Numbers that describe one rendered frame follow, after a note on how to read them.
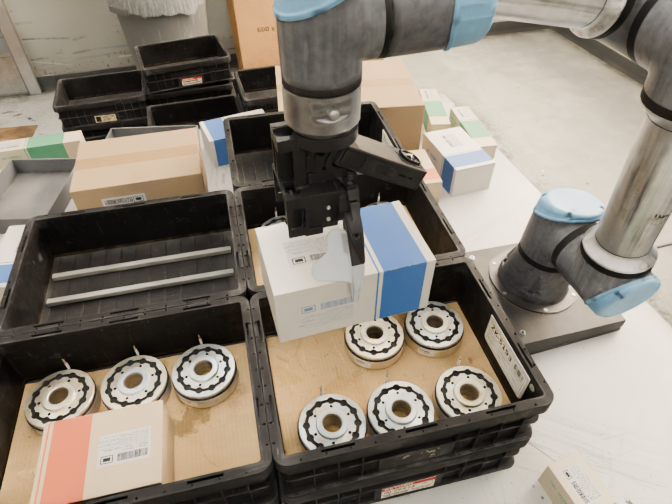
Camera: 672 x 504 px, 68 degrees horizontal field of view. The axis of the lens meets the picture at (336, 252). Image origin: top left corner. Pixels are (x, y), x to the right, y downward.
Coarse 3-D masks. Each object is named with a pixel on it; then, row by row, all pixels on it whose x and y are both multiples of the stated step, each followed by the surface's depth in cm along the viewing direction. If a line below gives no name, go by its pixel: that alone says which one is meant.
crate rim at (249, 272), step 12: (240, 192) 103; (240, 204) 100; (432, 204) 100; (240, 216) 98; (444, 216) 98; (240, 228) 95; (444, 228) 96; (240, 240) 93; (456, 240) 93; (456, 252) 90; (252, 264) 88; (252, 276) 86; (252, 288) 84; (264, 288) 84
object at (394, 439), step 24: (456, 264) 89; (480, 288) 85; (264, 336) 78; (264, 360) 74; (528, 360) 74; (264, 384) 71; (504, 408) 69; (528, 408) 69; (408, 432) 66; (432, 432) 66; (456, 432) 68; (288, 456) 64; (312, 456) 64; (336, 456) 64; (360, 456) 66
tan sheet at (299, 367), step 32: (288, 352) 87; (320, 352) 87; (416, 352) 87; (480, 352) 87; (288, 384) 82; (320, 384) 82; (352, 384) 82; (416, 384) 82; (288, 416) 78; (288, 448) 75
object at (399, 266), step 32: (384, 224) 65; (288, 256) 60; (320, 256) 60; (384, 256) 60; (416, 256) 60; (288, 288) 57; (320, 288) 57; (384, 288) 61; (416, 288) 63; (288, 320) 60; (320, 320) 61; (352, 320) 63
